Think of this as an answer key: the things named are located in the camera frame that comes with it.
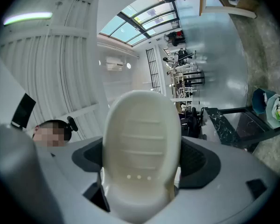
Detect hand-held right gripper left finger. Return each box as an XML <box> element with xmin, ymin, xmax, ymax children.
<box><xmin>43</xmin><ymin>136</ymin><xmax>126</xmax><ymax>224</ymax></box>

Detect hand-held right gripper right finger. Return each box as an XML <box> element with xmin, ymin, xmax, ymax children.
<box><xmin>151</xmin><ymin>136</ymin><xmax>278</xmax><ymax>224</ymax></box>

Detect person's white shirt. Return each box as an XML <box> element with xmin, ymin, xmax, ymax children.
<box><xmin>35</xmin><ymin>139</ymin><xmax>84</xmax><ymax>161</ymax></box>

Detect person's face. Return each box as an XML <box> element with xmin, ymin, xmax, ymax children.
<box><xmin>32</xmin><ymin>121</ymin><xmax>72</xmax><ymax>148</ymax></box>

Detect black marble counter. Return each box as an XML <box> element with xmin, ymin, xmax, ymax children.
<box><xmin>202</xmin><ymin>106</ymin><xmax>280</xmax><ymax>153</ymax></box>

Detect black office chair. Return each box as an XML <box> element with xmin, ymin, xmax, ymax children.
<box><xmin>182</xmin><ymin>107</ymin><xmax>204</xmax><ymax>139</ymax></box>

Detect full octagonal waste bin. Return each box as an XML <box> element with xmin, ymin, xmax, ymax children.
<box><xmin>265</xmin><ymin>93</ymin><xmax>280</xmax><ymax>129</ymax></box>

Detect black rectangular panel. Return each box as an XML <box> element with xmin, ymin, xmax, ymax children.
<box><xmin>10</xmin><ymin>92</ymin><xmax>37</xmax><ymax>129</ymax></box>

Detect white work table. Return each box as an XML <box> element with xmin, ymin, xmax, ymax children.
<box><xmin>169</xmin><ymin>62</ymin><xmax>205</xmax><ymax>102</ymax></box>

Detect black grid rack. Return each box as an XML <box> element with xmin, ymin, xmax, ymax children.
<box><xmin>145</xmin><ymin>48</ymin><xmax>163</xmax><ymax>94</ymax></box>

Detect black framed window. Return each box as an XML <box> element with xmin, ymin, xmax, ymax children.
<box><xmin>99</xmin><ymin>1</ymin><xmax>181</xmax><ymax>48</ymax></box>

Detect long ceiling light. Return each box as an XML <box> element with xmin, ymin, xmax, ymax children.
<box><xmin>2</xmin><ymin>11</ymin><xmax>54</xmax><ymax>26</ymax></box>

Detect curved wooden desk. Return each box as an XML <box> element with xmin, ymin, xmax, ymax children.
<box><xmin>199</xmin><ymin>0</ymin><xmax>259</xmax><ymax>20</ymax></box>

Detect black head-mounted camera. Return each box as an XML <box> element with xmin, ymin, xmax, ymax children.
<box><xmin>66</xmin><ymin>116</ymin><xmax>79</xmax><ymax>132</ymax></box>

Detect white wall air conditioner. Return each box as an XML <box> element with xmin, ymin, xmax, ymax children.
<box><xmin>105</xmin><ymin>56</ymin><xmax>125</xmax><ymax>72</ymax></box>

